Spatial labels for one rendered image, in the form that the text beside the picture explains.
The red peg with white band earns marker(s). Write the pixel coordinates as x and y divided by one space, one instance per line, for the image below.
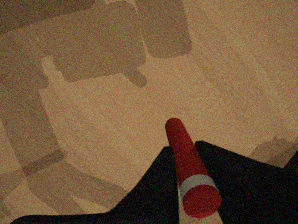
198 193

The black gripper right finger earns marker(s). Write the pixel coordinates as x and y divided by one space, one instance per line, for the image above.
251 192

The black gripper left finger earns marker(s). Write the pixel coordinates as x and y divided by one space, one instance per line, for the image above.
154 200

